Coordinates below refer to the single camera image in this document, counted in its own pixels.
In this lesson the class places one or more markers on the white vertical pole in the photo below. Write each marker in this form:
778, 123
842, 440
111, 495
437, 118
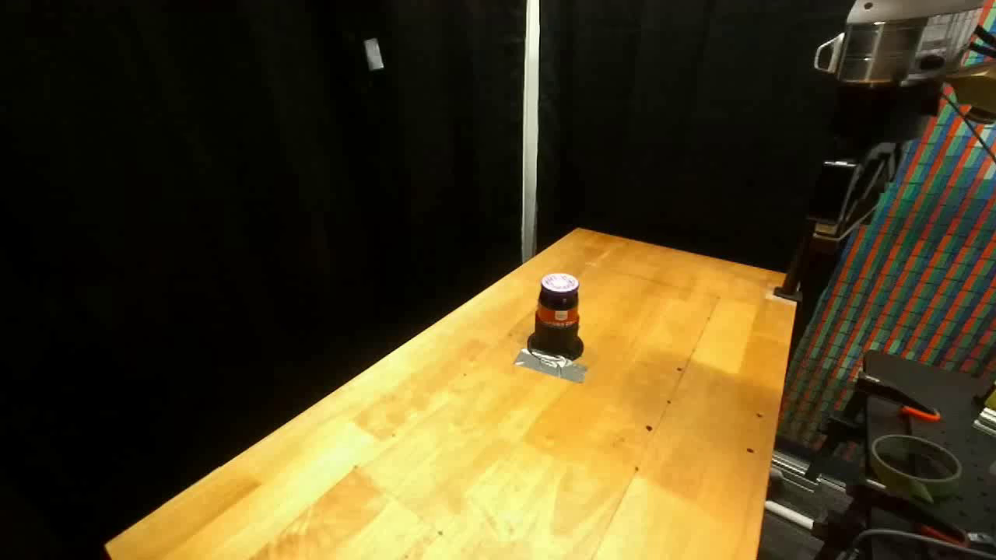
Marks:
531, 126

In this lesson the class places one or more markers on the black curtain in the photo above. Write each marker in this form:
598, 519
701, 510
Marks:
207, 208

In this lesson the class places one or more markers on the dark bottle with orange label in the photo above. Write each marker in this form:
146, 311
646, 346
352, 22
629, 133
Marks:
558, 314

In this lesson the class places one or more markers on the black metal platform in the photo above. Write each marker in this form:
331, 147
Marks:
934, 389

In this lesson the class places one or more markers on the small white tag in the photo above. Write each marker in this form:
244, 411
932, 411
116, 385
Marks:
375, 54

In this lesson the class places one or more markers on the multicolour striped cloth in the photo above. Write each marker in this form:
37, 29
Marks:
920, 270

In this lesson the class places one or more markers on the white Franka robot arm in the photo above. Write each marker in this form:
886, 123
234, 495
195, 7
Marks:
892, 51

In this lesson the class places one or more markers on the aluminium rail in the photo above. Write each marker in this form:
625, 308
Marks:
800, 488

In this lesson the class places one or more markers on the green tape roll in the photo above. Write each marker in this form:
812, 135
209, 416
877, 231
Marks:
887, 463

